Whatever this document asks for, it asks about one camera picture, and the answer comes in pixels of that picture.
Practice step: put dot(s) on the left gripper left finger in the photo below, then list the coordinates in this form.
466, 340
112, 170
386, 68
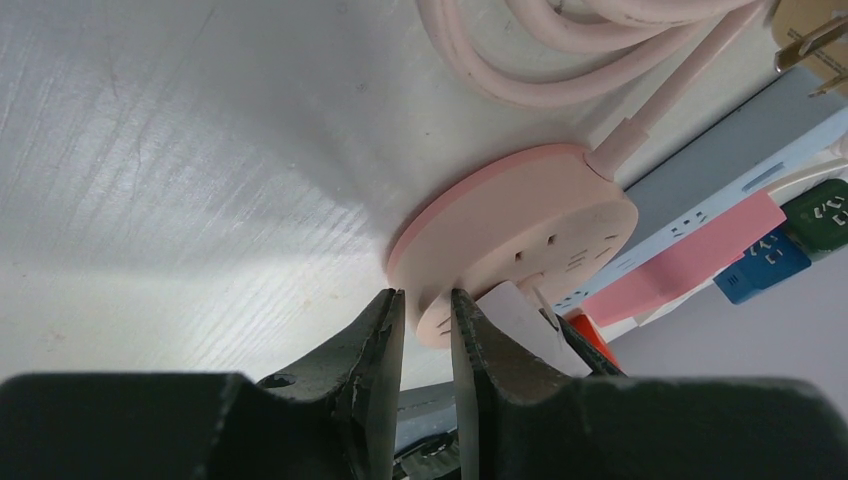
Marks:
330, 415

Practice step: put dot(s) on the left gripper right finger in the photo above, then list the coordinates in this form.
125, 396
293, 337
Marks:
520, 418

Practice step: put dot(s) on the small white plug adapter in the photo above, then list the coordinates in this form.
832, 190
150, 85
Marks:
509, 309

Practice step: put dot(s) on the red cube socket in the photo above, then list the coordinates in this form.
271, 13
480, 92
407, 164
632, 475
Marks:
584, 325

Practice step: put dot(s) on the pink round socket base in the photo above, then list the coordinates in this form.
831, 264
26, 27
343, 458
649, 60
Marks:
539, 216

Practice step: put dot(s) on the blue cube socket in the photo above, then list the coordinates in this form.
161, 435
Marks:
771, 260

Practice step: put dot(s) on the light blue plug box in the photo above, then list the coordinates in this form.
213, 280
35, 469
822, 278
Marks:
772, 132

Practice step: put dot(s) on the green cube socket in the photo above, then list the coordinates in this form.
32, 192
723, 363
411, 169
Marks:
817, 219

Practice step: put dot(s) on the white power strip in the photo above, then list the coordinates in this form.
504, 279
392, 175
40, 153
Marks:
781, 191

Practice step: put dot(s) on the pink triangular power strip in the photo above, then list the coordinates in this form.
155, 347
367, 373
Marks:
686, 264

